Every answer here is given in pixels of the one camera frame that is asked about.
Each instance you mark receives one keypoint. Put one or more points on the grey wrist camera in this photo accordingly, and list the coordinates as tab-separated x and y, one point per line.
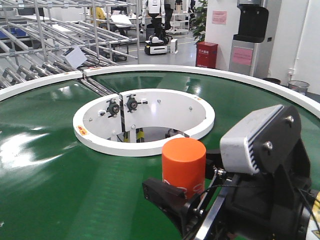
261	141

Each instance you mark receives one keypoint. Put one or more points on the white control box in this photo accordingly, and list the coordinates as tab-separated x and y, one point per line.
74	56

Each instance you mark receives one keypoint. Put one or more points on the wire mesh waste bin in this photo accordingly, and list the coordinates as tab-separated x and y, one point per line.
298	86

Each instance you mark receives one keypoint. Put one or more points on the steel conveyor rollers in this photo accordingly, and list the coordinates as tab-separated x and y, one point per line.
96	87

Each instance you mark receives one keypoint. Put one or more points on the steel roller conveyor rack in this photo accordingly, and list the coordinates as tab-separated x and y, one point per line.
35	33

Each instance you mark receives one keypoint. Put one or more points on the black water dispenser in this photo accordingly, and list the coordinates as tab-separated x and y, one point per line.
251	33

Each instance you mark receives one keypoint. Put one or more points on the orange cylindrical capacitor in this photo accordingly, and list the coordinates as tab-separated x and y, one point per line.
184	165

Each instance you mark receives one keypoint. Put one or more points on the white outer conveyor rim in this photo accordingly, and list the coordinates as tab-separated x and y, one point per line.
307	103

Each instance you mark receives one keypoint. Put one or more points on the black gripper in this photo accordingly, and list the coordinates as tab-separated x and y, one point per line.
263	206

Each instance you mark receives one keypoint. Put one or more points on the green indoor plant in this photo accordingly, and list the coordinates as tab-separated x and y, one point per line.
198	23

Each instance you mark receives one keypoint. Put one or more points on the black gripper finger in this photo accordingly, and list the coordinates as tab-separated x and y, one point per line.
170	200

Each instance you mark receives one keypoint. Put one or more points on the white humanoid robot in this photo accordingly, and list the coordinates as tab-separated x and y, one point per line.
160	12

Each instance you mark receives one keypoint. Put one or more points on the red fire extinguisher cabinet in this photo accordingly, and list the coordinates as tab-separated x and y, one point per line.
206	54

